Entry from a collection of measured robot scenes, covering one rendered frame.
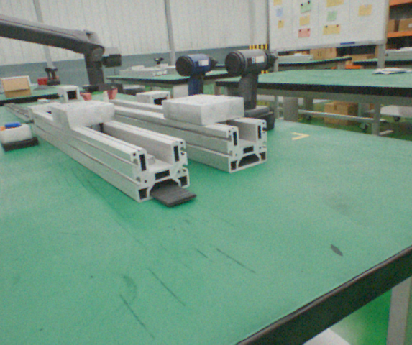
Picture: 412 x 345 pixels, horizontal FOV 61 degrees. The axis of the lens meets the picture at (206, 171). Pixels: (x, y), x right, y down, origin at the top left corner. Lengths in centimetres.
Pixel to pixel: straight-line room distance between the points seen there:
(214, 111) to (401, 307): 50
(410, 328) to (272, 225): 41
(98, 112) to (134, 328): 61
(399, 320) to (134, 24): 1274
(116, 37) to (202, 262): 1259
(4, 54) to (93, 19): 288
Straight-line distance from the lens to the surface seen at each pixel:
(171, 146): 58
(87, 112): 86
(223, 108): 73
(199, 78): 110
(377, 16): 362
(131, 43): 1303
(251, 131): 71
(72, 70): 1247
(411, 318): 79
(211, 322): 33
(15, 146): 116
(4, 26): 122
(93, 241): 49
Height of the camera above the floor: 100
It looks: 19 degrees down
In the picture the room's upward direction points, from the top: 5 degrees counter-clockwise
